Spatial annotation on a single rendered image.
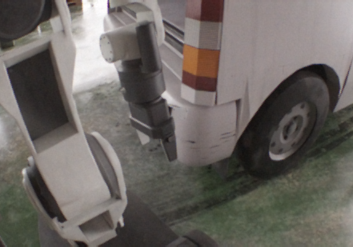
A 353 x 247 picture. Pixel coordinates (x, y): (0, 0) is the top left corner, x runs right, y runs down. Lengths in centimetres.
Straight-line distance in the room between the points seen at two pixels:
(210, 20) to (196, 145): 38
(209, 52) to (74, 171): 44
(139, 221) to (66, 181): 54
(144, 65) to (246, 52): 34
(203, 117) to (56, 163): 49
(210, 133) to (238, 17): 36
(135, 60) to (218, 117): 37
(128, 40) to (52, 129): 21
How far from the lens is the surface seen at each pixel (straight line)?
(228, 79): 76
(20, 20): 44
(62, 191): 46
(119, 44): 50
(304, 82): 106
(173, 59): 104
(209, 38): 70
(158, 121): 57
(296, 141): 130
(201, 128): 82
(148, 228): 95
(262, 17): 76
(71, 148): 45
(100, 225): 76
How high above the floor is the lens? 98
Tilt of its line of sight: 37 degrees down
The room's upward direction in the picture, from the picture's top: 3 degrees counter-clockwise
